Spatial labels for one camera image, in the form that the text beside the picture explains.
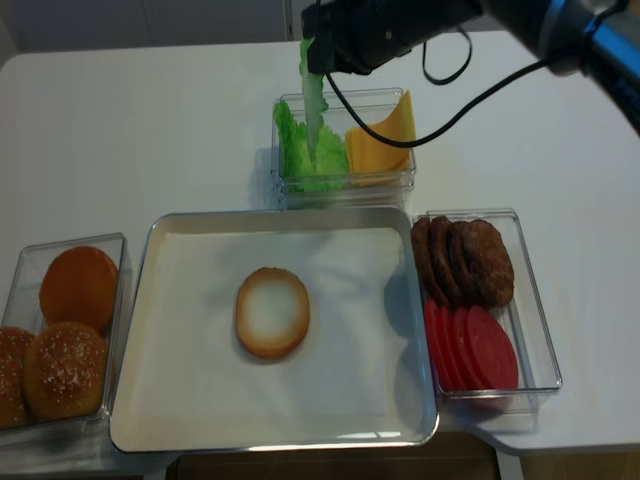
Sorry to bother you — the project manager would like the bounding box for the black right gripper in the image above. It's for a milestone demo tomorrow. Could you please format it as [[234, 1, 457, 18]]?
[[301, 0, 482, 75]]

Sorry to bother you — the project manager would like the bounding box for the green lettuce leaf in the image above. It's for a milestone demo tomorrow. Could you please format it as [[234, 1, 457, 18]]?
[[299, 37, 328, 162]]

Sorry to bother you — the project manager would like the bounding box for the blue black right robot arm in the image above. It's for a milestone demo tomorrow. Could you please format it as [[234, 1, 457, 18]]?
[[301, 1, 639, 148]]

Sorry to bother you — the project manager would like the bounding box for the upright yellow cheese slice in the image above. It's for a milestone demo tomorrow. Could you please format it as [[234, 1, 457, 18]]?
[[370, 91, 417, 142]]

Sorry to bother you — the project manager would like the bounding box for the clear lettuce cheese container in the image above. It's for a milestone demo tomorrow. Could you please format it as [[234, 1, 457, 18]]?
[[270, 92, 416, 209]]

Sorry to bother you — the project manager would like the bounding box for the yellow cheese slices stack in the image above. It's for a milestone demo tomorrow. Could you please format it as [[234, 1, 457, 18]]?
[[345, 128, 410, 186]]

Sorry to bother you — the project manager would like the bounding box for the green lettuce pile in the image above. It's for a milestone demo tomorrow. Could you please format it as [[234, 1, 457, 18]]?
[[273, 100, 349, 193]]

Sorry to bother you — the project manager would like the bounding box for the brown meat patty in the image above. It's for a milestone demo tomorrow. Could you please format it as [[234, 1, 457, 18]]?
[[427, 216, 464, 309], [462, 219, 515, 308], [447, 221, 483, 305], [411, 216, 450, 307]]

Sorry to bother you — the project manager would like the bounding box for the brown meat patty front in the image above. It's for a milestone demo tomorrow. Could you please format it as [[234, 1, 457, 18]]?
[[462, 219, 515, 308]]

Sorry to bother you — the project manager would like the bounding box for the bottom bun half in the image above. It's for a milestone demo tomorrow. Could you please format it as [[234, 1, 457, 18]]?
[[235, 267, 311, 360]]

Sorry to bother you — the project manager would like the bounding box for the silver metal tray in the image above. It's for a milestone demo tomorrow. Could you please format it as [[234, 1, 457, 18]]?
[[110, 207, 438, 453]]

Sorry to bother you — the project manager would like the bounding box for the white paper liner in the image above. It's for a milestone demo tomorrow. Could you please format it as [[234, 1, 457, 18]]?
[[137, 228, 408, 418]]

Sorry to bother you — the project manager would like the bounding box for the red tomato slice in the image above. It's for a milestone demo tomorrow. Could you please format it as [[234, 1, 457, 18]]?
[[425, 298, 454, 391], [464, 306, 519, 390], [439, 307, 469, 391], [450, 307, 487, 390]]

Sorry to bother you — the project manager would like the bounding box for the red tomato slice front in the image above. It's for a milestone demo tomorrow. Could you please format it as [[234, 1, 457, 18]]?
[[464, 306, 519, 390]]

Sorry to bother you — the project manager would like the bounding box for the clear patty tomato container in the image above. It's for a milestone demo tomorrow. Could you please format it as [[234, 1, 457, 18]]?
[[413, 209, 562, 433]]

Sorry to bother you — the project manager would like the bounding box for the plain brown bun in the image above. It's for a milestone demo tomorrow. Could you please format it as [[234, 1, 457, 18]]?
[[39, 246, 118, 334]]

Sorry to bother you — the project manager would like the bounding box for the clear bun container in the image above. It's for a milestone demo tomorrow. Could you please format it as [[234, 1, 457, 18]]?
[[1, 233, 131, 440]]

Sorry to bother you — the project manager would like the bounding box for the sesame bun right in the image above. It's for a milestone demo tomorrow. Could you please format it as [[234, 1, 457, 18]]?
[[22, 322, 108, 421]]

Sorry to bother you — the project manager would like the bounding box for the sesame bun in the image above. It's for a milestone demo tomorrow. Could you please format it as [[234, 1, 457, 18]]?
[[1, 326, 35, 428], [22, 322, 108, 421]]

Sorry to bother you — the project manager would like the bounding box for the sesame bun left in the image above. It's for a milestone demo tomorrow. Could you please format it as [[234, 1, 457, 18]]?
[[1, 326, 35, 428]]

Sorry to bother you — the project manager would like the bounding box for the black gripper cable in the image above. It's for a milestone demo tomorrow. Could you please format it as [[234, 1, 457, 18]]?
[[324, 29, 591, 149]]

